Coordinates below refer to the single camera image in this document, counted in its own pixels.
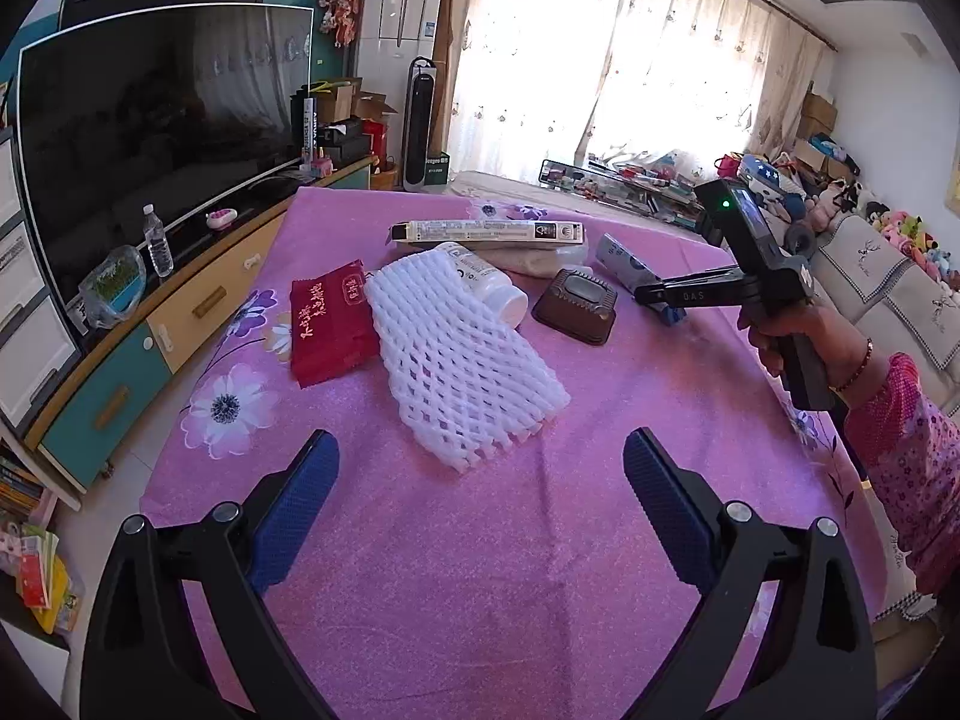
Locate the small pink box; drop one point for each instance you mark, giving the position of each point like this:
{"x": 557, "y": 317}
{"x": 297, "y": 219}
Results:
{"x": 319, "y": 163}

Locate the black tower fan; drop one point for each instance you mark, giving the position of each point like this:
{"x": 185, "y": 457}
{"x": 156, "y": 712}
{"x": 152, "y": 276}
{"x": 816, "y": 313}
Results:
{"x": 420, "y": 120}

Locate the teal and yellow TV cabinet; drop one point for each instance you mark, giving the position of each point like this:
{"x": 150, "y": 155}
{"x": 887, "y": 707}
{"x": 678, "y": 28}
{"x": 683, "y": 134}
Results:
{"x": 97, "y": 412}

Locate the pink plush toy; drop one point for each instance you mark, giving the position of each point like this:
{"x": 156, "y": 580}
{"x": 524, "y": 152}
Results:
{"x": 825, "y": 208}

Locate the white plastic bottle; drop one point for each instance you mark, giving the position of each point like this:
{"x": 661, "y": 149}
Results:
{"x": 487, "y": 285}

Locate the black storage box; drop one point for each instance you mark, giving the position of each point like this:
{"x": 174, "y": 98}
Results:
{"x": 343, "y": 144}

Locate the tan basket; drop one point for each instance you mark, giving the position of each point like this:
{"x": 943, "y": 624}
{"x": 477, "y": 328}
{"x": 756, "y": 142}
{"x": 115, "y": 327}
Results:
{"x": 385, "y": 178}

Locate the large curved television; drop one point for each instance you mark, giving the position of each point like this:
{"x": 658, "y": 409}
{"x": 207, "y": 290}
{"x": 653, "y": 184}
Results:
{"x": 150, "y": 127}

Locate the shelf of books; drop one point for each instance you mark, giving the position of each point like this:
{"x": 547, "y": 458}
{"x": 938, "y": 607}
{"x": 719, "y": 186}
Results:
{"x": 37, "y": 570}

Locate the beige sofa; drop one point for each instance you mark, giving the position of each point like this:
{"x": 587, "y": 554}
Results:
{"x": 900, "y": 292}

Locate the white standing air conditioner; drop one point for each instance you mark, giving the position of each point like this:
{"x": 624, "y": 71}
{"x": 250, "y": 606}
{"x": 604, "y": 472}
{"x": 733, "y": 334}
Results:
{"x": 397, "y": 7}

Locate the pink handbag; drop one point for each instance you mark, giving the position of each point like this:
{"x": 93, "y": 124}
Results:
{"x": 727, "y": 166}

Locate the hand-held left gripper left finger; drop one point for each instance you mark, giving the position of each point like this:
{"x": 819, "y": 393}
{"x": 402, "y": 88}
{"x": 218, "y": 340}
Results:
{"x": 296, "y": 517}

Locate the grey round cushion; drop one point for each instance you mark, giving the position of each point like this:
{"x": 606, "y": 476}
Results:
{"x": 801, "y": 238}

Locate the blue star plush toy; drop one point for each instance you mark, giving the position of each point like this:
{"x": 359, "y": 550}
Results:
{"x": 772, "y": 172}

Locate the pile of plush toys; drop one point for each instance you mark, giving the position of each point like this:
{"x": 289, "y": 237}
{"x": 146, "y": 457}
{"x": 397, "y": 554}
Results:
{"x": 915, "y": 236}

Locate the open cardboard box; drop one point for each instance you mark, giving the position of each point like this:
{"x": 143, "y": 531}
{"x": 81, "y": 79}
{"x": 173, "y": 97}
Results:
{"x": 339, "y": 101}
{"x": 379, "y": 106}

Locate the clear water bottle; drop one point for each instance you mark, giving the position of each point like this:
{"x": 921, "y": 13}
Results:
{"x": 159, "y": 247}

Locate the long cream box black label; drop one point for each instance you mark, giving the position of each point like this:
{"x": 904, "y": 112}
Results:
{"x": 480, "y": 231}

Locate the stacked brown cardboard boxes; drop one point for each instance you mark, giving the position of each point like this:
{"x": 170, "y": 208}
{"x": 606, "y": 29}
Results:
{"x": 817, "y": 116}

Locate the cluttered glass low table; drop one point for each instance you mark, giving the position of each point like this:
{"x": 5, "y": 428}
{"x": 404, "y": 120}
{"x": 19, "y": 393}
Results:
{"x": 622, "y": 180}

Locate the person's right hand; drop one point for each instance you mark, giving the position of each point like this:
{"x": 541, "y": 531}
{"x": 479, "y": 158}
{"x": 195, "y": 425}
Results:
{"x": 832, "y": 345}

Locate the red canister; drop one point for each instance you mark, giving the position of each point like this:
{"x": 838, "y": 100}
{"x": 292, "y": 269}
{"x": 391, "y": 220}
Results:
{"x": 379, "y": 146}

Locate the small pink toy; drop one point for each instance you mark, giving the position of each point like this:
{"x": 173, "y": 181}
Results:
{"x": 223, "y": 219}

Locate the person's right forearm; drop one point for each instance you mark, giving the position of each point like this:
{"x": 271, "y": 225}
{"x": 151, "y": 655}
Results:
{"x": 915, "y": 450}

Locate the black white tall box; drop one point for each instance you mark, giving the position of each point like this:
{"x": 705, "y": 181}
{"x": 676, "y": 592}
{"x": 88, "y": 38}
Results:
{"x": 309, "y": 127}

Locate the red tissue packet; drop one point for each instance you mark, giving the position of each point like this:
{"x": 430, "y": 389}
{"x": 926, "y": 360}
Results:
{"x": 330, "y": 330}

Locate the white foam fruit net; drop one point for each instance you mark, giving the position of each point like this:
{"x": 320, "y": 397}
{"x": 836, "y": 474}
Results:
{"x": 450, "y": 375}

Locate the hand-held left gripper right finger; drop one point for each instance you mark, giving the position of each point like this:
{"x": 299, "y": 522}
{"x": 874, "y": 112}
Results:
{"x": 671, "y": 510}

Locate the plastic bag with green box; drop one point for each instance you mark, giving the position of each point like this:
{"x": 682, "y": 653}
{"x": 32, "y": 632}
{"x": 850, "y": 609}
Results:
{"x": 112, "y": 285}

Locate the floral bed sheet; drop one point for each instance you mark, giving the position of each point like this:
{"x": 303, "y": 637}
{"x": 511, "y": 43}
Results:
{"x": 510, "y": 191}

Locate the sheer embroidered curtains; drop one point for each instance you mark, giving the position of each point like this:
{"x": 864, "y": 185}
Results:
{"x": 525, "y": 52}

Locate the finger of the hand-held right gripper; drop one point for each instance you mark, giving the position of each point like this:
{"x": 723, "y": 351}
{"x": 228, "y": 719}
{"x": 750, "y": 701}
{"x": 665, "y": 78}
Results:
{"x": 690, "y": 291}
{"x": 670, "y": 313}

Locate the dark green small box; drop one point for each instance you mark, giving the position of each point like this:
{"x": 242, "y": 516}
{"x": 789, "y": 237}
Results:
{"x": 437, "y": 169}

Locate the brown plastic tray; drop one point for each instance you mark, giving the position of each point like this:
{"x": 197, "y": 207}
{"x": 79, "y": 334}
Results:
{"x": 574, "y": 307}

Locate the pink floral tablecloth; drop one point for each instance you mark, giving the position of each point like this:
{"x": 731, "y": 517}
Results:
{"x": 465, "y": 577}

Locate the hanging artificial flowers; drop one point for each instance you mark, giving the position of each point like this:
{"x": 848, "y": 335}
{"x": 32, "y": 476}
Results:
{"x": 341, "y": 7}

